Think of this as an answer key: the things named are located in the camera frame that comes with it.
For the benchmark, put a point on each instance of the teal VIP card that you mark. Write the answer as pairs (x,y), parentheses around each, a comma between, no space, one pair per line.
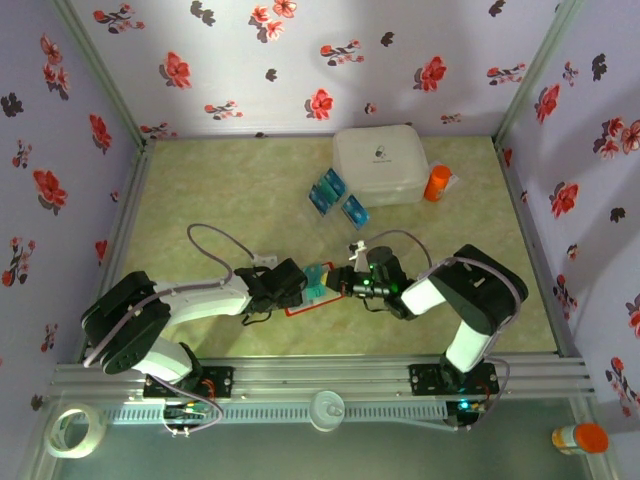
(315,285)
(326,190)

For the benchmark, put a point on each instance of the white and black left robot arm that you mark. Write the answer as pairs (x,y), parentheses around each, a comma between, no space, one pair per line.
(200,300)

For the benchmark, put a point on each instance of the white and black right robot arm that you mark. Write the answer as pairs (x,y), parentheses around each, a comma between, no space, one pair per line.
(422,297)

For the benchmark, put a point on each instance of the blue VIP card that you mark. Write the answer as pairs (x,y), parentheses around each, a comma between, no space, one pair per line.
(361,219)
(320,202)
(351,204)
(334,181)

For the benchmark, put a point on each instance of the orange pill bottle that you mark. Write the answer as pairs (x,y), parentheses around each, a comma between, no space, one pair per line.
(438,184)

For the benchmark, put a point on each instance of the white square storage case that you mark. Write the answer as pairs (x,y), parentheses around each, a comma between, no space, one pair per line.
(380,160)

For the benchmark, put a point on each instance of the white paper leaflet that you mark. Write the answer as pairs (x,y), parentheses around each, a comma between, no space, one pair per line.
(454,179)

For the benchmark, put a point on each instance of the green circuit board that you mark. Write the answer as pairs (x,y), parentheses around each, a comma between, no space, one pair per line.
(192,411)

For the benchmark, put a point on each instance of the small controller board green light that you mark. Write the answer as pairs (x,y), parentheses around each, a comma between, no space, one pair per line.
(465,406)

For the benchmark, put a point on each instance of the clear tape roll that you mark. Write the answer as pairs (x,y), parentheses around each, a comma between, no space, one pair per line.
(98,430)

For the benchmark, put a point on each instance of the bottle with orange lid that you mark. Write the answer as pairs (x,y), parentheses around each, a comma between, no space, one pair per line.
(590,439)

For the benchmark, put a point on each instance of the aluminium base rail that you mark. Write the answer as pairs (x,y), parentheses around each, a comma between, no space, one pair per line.
(320,375)

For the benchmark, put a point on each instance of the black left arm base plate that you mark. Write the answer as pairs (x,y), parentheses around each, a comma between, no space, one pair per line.
(220,380)

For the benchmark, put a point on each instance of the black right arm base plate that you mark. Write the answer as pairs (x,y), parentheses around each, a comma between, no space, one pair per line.
(425,380)

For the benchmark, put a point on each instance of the aluminium table side rail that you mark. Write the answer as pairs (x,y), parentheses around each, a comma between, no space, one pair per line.
(125,225)
(533,250)

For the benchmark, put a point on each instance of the aluminium frame post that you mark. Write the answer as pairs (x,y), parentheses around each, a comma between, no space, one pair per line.
(106,75)
(536,75)

